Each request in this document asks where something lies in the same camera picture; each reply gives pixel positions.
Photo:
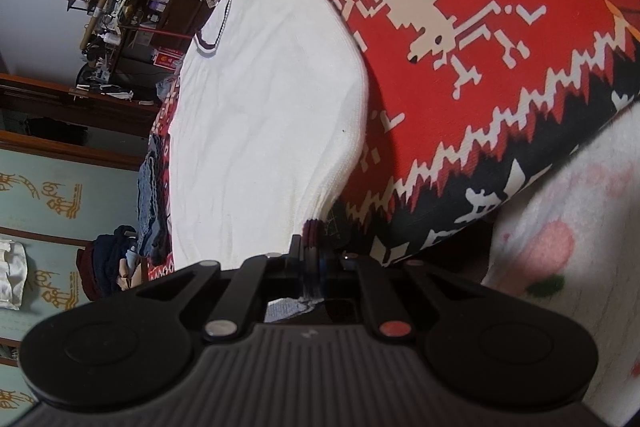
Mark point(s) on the red patterned blanket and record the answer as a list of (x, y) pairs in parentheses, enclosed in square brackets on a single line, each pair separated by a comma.
[(475, 57)]

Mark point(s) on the white fleece pink print clothing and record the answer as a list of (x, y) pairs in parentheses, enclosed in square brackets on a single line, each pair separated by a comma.
[(575, 232)]

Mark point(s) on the dark clothes pile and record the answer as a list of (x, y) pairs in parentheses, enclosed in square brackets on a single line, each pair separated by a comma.
[(105, 267)]

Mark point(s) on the red broom stick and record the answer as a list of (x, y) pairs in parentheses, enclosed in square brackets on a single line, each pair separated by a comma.
[(160, 33)]

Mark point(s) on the white knit vest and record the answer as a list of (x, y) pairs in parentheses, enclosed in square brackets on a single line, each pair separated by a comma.
[(260, 107)]

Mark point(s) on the red cardboard box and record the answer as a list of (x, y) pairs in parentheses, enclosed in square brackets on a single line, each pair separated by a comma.
[(167, 58)]

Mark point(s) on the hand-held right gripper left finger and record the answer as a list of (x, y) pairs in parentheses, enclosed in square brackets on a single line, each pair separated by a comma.
[(287, 274)]

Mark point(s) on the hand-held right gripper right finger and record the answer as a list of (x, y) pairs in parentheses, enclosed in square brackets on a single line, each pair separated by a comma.
[(340, 277)]

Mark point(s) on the blue jeans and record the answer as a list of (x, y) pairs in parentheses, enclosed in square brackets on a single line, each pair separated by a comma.
[(152, 202)]

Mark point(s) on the wooden door frame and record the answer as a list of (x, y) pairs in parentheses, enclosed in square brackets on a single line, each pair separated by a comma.
[(60, 117)]

